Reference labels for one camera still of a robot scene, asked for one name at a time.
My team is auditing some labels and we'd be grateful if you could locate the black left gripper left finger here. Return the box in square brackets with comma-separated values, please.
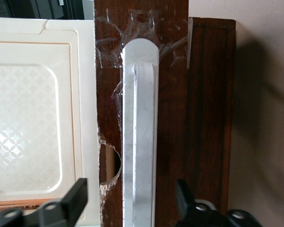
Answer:
[0, 177, 89, 227]

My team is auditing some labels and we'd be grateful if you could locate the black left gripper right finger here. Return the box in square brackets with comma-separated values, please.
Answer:
[176, 179, 263, 227]

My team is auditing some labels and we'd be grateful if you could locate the cream patterned drawer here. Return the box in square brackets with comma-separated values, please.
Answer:
[0, 41, 73, 210]

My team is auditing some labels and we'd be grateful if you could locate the dark brown wooden door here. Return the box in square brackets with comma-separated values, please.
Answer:
[94, 0, 189, 227]

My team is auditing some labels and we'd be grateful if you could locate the dark wooden base board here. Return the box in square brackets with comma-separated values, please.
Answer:
[186, 17, 237, 215]

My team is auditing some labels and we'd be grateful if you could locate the clear adhesive tape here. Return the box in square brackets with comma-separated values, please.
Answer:
[94, 8, 193, 71]
[98, 80, 124, 208]

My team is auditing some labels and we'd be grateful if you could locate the silver metal door handle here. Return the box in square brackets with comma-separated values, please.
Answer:
[122, 37, 160, 227]

